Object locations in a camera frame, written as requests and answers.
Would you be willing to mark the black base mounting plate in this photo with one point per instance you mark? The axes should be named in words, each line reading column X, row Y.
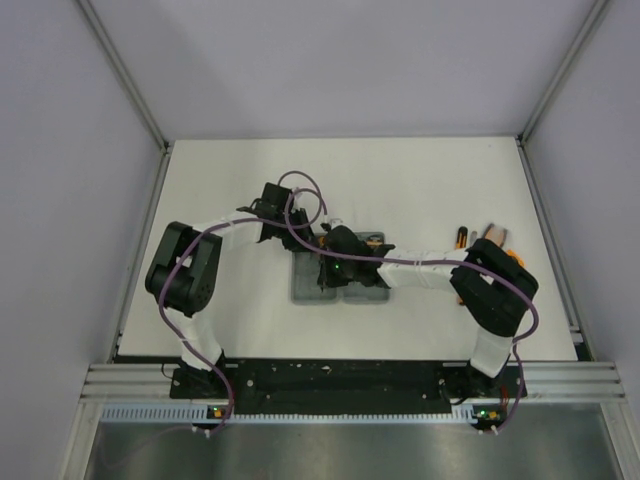
column 336, row 387

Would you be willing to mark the white slotted cable duct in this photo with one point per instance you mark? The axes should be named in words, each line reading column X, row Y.
column 209, row 415

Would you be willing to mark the orange tape measure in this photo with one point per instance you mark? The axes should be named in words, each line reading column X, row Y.
column 516, row 257

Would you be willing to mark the grey plastic tool case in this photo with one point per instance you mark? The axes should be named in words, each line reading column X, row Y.
column 304, row 289

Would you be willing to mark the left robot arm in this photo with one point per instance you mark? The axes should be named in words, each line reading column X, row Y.
column 183, row 272

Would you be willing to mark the orange pliers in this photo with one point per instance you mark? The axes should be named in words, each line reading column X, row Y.
column 496, row 234

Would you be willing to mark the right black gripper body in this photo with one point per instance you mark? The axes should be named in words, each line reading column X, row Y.
column 334, row 272

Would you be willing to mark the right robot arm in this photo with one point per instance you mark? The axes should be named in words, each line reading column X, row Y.
column 492, row 285

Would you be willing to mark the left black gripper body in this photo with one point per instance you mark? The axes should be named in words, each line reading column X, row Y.
column 290, row 241

